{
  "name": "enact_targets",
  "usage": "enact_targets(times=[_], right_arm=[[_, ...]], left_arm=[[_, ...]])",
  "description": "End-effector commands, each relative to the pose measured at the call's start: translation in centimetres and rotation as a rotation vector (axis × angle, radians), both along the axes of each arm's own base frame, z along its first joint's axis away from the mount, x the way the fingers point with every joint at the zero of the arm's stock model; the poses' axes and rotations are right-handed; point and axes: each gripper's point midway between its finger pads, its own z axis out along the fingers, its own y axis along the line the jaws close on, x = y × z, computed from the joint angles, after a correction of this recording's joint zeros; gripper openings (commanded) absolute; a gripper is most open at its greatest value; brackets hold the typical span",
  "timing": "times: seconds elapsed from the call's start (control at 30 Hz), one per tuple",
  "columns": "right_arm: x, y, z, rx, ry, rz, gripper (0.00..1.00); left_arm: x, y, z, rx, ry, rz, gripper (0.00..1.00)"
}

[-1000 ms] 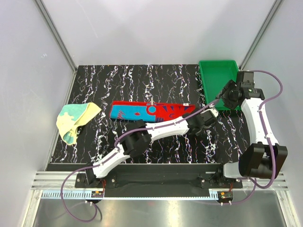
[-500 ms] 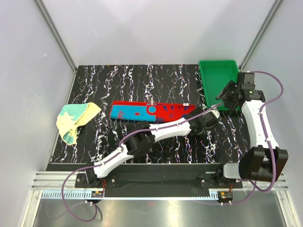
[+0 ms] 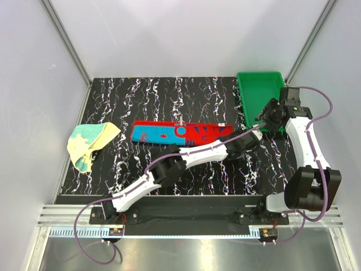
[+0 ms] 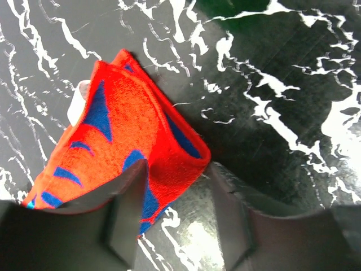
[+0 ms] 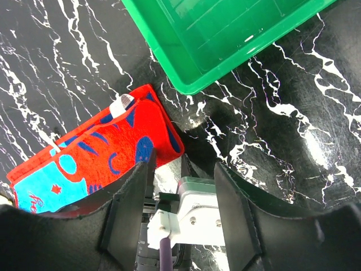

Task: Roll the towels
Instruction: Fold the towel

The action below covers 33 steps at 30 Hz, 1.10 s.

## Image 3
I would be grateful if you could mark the green plastic bin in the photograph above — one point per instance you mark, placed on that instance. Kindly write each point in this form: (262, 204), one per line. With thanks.
(256, 89)

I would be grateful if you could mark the aluminium rail frame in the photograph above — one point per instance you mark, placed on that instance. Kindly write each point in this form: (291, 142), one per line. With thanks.
(64, 215)

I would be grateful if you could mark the yellow and green towel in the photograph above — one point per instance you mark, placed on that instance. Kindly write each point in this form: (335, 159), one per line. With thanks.
(87, 138)

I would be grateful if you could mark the red and blue towel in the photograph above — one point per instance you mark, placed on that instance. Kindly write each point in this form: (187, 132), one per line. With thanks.
(180, 134)

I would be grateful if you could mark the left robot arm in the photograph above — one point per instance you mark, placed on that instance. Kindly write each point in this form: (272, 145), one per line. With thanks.
(167, 169)

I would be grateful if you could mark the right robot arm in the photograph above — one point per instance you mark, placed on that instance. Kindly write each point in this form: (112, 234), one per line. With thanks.
(312, 188)

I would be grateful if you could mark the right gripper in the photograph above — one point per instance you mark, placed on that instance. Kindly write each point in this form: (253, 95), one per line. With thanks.
(264, 114)

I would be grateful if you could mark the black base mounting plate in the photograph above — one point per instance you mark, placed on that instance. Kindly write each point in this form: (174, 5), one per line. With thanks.
(198, 229)

